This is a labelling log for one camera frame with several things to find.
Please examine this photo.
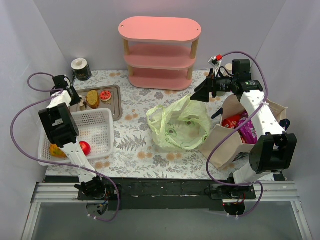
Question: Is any green plastic grocery bag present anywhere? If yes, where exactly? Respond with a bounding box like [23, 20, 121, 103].
[146, 94, 212, 150]

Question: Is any red snack package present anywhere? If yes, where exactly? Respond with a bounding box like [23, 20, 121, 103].
[221, 114, 242, 129]

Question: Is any purple snack package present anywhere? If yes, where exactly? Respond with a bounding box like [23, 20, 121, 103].
[237, 111, 258, 145]

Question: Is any beige canvas tote bag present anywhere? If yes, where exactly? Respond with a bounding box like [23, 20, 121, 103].
[198, 96, 291, 171]

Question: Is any red frosted toy donut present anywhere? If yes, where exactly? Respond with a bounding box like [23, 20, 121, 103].
[99, 90, 112, 102]

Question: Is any yellow toy madeleine cake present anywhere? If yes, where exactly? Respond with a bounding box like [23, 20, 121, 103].
[85, 90, 100, 109]

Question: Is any red toy apple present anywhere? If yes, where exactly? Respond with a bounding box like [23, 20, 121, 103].
[79, 141, 91, 156]

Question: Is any toy pineapple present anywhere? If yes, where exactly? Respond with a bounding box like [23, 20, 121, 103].
[49, 144, 67, 159]

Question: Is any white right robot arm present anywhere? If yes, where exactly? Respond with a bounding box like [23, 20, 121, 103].
[190, 59, 297, 199]

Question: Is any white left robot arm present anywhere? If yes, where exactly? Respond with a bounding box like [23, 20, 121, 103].
[38, 75, 107, 200]

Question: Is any grey pump soap bottle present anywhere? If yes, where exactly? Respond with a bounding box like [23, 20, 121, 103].
[221, 63, 233, 76]

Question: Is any floral patterned table mat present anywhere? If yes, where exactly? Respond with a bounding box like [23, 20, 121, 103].
[46, 69, 276, 181]

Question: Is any pink three-tier shelf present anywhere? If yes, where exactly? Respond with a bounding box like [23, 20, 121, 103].
[118, 16, 202, 91]

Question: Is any stainless steel tray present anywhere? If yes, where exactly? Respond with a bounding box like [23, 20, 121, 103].
[70, 85, 123, 121]

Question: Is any white plastic basket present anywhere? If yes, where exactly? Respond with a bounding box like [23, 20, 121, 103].
[38, 108, 114, 164]

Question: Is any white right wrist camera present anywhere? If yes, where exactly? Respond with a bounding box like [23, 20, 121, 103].
[208, 54, 223, 70]

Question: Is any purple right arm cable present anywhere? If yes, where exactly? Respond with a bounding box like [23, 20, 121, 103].
[206, 51, 270, 218]

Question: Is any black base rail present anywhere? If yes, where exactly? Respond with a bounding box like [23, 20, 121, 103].
[74, 178, 256, 211]

